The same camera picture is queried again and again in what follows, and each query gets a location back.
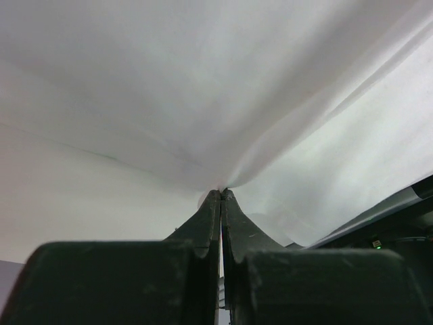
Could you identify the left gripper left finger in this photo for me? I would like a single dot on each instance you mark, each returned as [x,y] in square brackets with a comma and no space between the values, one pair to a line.
[172,281]

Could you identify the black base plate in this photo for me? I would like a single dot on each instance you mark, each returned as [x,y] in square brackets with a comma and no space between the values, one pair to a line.
[401,222]

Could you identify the white t shirt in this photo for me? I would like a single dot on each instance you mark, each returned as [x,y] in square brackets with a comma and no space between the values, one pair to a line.
[117,117]

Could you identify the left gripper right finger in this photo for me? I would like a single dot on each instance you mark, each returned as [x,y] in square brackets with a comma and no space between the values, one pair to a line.
[267,283]

